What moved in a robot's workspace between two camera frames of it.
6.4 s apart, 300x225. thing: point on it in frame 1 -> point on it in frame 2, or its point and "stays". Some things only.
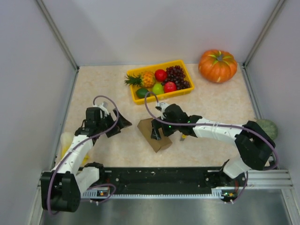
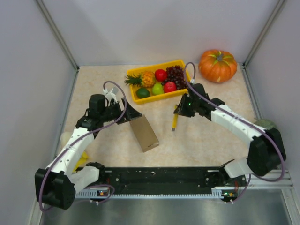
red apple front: x=169 y=86 stays
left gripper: x=112 y=124 -> x=125 y=112
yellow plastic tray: x=153 y=98 stays
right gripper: x=159 y=123 -> x=187 y=108
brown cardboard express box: x=145 y=127 -> x=144 y=133
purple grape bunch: x=176 y=74 stays
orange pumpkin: x=217 y=66 stays
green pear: x=158 y=89 stays
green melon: x=269 y=127 stays
